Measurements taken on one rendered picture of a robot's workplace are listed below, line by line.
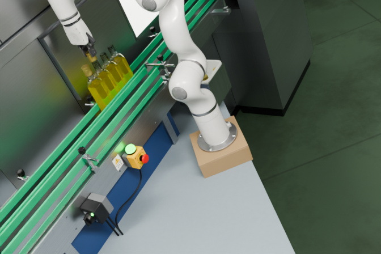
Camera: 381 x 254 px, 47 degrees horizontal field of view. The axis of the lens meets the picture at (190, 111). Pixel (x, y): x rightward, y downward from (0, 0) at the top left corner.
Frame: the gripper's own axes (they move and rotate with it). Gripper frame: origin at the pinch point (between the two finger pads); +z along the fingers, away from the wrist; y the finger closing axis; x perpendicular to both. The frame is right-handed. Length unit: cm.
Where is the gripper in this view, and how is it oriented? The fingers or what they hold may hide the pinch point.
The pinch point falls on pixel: (89, 51)
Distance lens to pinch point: 195.9
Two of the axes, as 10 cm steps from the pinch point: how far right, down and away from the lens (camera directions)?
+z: 3.3, 7.4, 5.9
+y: 8.2, 0.9, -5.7
